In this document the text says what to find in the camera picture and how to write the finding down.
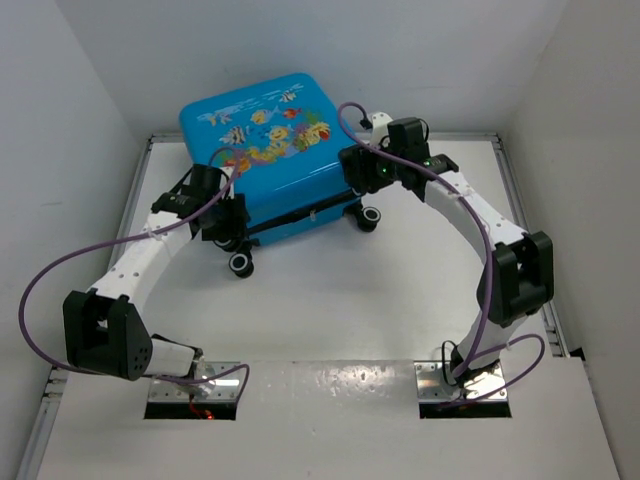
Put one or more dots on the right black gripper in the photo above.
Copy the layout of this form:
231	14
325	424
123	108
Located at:
365	175

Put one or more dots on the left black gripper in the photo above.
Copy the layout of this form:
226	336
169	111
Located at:
235	229

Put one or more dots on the blue suitcase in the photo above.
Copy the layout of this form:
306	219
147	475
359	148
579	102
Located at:
283	138

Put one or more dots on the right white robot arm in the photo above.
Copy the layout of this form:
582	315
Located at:
517	278

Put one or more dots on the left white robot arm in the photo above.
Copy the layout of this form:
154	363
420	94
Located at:
104	328

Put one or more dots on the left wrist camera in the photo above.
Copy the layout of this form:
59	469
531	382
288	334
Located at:
196	188

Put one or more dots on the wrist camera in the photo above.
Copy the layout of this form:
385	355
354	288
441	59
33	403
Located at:
407	138
196	188

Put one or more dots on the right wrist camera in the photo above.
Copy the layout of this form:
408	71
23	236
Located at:
407	138

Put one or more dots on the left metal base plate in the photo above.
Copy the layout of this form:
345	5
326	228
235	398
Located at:
218	382

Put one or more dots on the metal base plate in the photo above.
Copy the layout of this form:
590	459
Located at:
435	384
218	382

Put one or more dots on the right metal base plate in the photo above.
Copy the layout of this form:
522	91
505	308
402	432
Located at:
435	384

